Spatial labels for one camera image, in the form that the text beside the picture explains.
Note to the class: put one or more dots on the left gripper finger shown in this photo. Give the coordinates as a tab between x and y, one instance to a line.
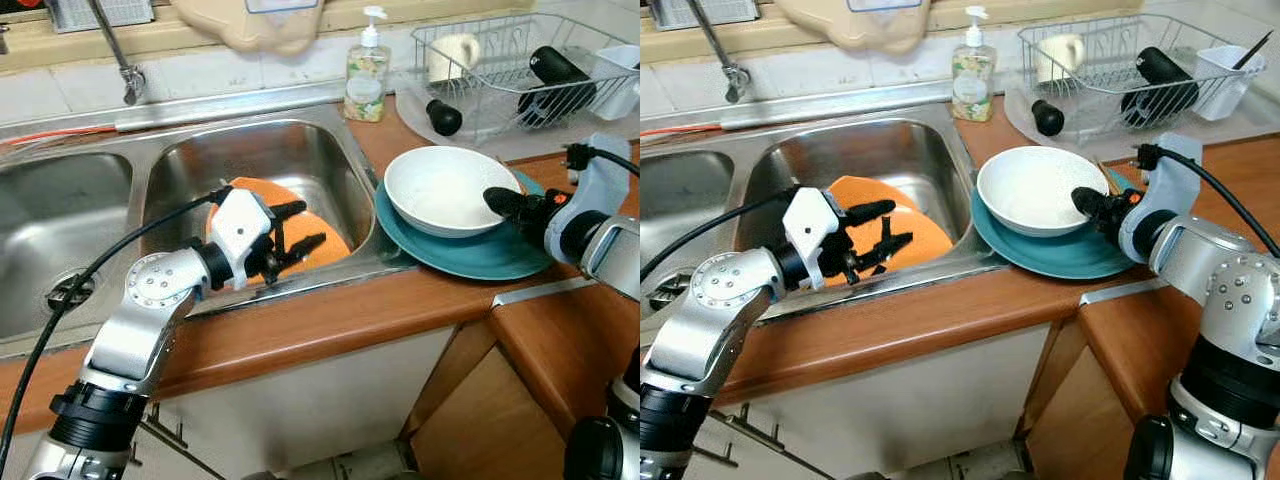
308	243
875	208
288	210
895	240

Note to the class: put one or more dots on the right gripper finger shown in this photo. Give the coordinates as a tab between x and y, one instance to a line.
1090	203
503	203

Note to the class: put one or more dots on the white ceramic bowl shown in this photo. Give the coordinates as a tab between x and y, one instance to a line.
440	195
1035	195

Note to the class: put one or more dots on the teal plate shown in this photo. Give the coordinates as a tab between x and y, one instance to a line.
440	258
1040	260

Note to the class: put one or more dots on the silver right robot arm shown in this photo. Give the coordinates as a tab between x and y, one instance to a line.
1220	280
615	250

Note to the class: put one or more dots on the patterned stick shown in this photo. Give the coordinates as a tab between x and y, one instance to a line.
1108	174

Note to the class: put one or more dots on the stainless steel double sink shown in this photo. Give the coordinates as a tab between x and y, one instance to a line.
260	150
860	150

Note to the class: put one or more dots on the grey dish rack drain tray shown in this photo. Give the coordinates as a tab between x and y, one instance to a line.
1090	135
480	138

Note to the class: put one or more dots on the small black round cap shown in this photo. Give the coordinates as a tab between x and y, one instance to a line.
1049	118
444	118

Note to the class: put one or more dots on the black ribbed bottle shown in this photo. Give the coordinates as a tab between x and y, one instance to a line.
1160	85
560	80

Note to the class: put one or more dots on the metal sink drain strainer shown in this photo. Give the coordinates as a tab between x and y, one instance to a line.
665	290
72	290

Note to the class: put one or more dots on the clear soap pump bottle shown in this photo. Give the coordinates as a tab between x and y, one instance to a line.
367	85
973	85

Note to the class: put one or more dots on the white utensil cup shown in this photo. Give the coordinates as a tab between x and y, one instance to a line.
620	90
1225	90

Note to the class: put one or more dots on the cream mug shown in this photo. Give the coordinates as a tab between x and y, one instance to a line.
1058	58
450	58

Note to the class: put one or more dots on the white cabinet front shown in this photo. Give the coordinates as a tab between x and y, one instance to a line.
320	400
900	400

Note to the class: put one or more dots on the beige plastic board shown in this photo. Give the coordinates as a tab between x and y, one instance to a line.
860	28
250	30

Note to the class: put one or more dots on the metal sink faucet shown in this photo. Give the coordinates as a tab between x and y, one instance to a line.
737	82
130	85

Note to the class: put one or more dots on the white rectangular object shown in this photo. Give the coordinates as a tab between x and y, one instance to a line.
285	5
885	4

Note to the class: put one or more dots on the wooden cabinet door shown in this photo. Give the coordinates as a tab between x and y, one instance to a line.
480	420
1080	420

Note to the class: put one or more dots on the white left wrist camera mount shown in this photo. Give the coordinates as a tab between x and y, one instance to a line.
808	225
238	225

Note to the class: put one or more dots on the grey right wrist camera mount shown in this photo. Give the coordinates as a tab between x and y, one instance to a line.
603	175
1170	175

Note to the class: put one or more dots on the grey mesh window frame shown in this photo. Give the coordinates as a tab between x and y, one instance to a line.
740	10
135	10

